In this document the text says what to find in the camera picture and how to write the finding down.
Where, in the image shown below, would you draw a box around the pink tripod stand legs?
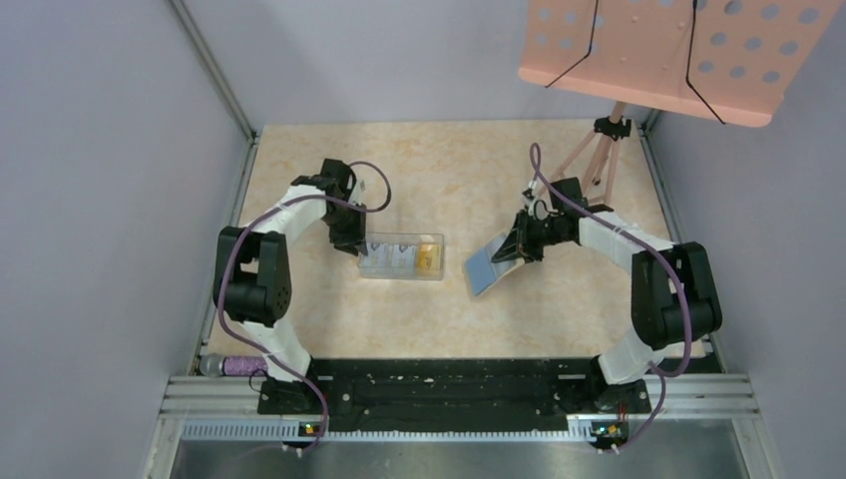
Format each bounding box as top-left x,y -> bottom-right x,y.
547,101 -> 633,205

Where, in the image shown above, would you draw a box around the pink music stand desk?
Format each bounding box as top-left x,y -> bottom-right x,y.
518,0 -> 843,128

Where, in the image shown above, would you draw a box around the aluminium frame rail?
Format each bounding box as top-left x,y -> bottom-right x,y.
144,374 -> 784,478

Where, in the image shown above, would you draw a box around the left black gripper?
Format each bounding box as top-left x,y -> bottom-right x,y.
321,201 -> 367,256

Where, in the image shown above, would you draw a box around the purple glitter microphone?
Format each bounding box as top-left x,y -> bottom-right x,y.
198,354 -> 267,377

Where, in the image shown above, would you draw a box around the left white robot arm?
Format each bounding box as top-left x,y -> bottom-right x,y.
212,159 -> 366,413

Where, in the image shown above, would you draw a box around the clear plastic card tray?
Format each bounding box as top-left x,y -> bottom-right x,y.
358,233 -> 445,280

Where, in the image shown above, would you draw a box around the silver vip card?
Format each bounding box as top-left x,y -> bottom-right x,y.
391,243 -> 418,269
360,242 -> 393,269

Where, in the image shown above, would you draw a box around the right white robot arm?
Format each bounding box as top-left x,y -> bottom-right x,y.
466,179 -> 722,411

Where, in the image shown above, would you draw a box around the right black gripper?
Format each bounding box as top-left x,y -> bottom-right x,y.
493,209 -> 570,265

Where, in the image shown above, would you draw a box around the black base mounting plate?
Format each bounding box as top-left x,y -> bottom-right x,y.
257,358 -> 658,433

